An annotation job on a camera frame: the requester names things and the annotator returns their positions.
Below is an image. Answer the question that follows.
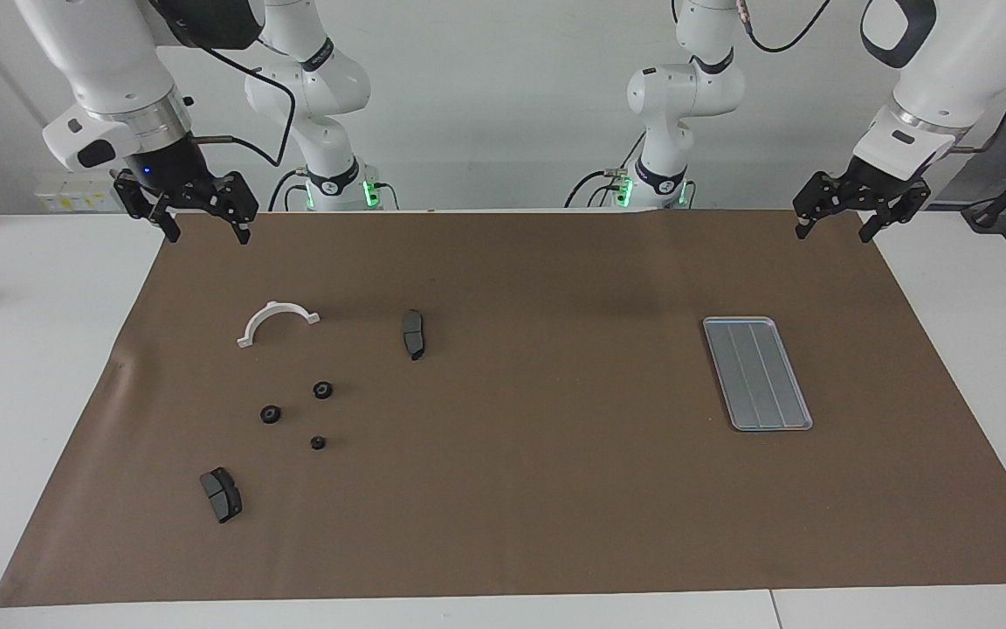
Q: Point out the dark grey brake pad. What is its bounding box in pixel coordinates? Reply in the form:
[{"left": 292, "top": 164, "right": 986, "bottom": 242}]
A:
[
  {"left": 402, "top": 309, "right": 427, "bottom": 363},
  {"left": 199, "top": 467, "right": 244, "bottom": 524}
]

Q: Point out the white half-ring bracket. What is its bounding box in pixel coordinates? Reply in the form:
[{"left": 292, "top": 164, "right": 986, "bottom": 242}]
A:
[{"left": 237, "top": 301, "right": 321, "bottom": 349}]

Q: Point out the black left arm base cable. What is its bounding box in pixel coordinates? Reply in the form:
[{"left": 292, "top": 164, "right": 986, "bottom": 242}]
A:
[{"left": 564, "top": 131, "right": 645, "bottom": 210}]

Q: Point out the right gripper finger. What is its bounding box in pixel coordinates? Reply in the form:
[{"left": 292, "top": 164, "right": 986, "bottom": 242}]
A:
[
  {"left": 114, "top": 175, "right": 182, "bottom": 244},
  {"left": 210, "top": 172, "right": 258, "bottom": 245}
]

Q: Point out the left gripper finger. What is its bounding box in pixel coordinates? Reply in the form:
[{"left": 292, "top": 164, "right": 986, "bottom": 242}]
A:
[
  {"left": 859, "top": 179, "right": 932, "bottom": 244},
  {"left": 794, "top": 172, "right": 844, "bottom": 239}
]

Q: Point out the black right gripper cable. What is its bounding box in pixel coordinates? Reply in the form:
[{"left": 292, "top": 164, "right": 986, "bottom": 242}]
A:
[{"left": 189, "top": 39, "right": 297, "bottom": 169}]

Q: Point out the silver metal tray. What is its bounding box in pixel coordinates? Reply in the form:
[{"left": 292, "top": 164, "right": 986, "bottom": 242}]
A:
[{"left": 702, "top": 316, "right": 814, "bottom": 432}]

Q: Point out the white wall socket box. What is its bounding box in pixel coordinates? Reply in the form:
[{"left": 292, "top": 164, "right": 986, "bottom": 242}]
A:
[{"left": 36, "top": 179, "right": 120, "bottom": 213}]

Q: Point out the brown paper table mat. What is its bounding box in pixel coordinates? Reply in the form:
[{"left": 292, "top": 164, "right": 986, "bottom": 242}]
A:
[{"left": 0, "top": 208, "right": 1006, "bottom": 608}]

